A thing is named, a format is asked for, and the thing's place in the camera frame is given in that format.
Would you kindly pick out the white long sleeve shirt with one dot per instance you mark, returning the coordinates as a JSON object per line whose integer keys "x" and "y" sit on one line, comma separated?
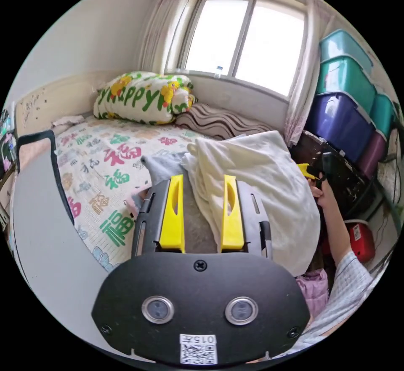
{"x": 268, "y": 181}

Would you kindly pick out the person's right forearm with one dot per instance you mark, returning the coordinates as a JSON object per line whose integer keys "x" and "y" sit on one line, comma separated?
{"x": 337, "y": 235}

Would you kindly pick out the teal storage box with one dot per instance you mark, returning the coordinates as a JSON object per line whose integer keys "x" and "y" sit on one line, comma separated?
{"x": 344, "y": 80}
{"x": 383, "y": 113}
{"x": 344, "y": 45}

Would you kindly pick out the person's body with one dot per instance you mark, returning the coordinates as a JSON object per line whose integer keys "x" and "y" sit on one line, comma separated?
{"x": 344, "y": 295}

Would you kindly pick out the window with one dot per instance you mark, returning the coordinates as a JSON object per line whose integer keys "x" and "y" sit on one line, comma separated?
{"x": 243, "y": 39}

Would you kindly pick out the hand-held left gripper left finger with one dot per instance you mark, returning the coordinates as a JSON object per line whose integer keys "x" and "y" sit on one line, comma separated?
{"x": 172, "y": 232}

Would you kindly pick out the pile of clothes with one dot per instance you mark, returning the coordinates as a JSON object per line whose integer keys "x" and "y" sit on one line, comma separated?
{"x": 164, "y": 165}

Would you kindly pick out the pale patterned curtain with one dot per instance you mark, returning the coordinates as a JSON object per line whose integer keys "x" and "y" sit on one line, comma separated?
{"x": 157, "y": 26}
{"x": 304, "y": 71}

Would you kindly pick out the rolled blanket with green print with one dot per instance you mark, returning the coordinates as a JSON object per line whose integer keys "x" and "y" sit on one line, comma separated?
{"x": 139, "y": 99}

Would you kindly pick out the brown striped cushion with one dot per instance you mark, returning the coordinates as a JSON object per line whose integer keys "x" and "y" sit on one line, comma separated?
{"x": 217, "y": 121}

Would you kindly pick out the red container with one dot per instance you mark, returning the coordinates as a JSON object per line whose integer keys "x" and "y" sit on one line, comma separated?
{"x": 363, "y": 238}

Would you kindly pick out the lilac garment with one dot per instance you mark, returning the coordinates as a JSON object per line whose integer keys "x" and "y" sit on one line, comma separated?
{"x": 312, "y": 289}

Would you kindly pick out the bed with printed sheet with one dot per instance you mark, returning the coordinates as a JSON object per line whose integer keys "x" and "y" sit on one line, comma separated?
{"x": 94, "y": 162}

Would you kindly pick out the blue storage box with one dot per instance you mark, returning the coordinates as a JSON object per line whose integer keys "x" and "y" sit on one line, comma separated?
{"x": 337, "y": 121}

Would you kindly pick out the purple storage box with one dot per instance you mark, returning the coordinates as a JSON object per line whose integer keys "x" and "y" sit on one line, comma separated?
{"x": 374, "y": 153}

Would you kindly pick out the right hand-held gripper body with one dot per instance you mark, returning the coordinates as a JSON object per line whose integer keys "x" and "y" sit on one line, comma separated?
{"x": 326, "y": 164}

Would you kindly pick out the person's right hand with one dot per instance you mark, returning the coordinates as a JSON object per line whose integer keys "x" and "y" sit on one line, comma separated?
{"x": 325, "y": 195}

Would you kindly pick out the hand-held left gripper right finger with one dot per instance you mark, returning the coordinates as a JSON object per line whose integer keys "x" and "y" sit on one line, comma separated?
{"x": 232, "y": 235}

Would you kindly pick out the grey panel with black rim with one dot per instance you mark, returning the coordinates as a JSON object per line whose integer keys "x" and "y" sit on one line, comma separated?
{"x": 47, "y": 235}

